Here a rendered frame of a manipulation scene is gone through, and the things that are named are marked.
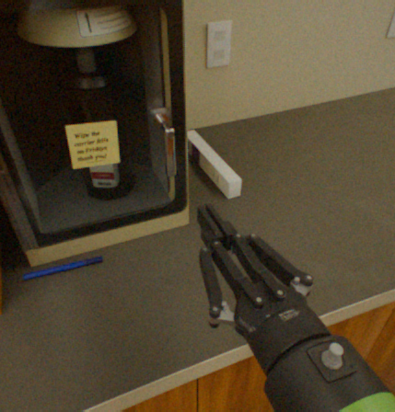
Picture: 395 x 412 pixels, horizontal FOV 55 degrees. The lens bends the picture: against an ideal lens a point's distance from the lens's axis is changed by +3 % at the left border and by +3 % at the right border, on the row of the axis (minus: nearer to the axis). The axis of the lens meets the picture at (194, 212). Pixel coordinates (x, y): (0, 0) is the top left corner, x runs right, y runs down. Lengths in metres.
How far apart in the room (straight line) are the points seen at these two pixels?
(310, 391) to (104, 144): 0.46
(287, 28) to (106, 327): 0.96
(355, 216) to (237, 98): 0.55
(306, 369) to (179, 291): 0.38
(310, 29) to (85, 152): 0.86
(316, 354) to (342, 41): 1.16
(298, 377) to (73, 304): 0.45
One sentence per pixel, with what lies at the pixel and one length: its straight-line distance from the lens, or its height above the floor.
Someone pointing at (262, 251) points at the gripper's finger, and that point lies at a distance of 0.47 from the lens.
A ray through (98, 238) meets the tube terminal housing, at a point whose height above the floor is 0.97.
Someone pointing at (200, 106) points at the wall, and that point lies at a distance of 1.19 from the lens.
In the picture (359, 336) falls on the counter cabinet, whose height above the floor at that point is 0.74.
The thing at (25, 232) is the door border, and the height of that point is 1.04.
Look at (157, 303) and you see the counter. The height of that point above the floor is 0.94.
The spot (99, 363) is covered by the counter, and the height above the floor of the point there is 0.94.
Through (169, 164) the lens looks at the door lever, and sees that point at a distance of 0.62.
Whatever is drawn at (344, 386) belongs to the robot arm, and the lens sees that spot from 0.35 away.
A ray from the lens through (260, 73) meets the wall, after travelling 1.25.
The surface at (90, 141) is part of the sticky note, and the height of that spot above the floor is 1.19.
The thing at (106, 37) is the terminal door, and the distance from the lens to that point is 0.58.
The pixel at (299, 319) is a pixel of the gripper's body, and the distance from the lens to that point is 0.38.
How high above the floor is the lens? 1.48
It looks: 40 degrees down
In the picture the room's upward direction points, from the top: straight up
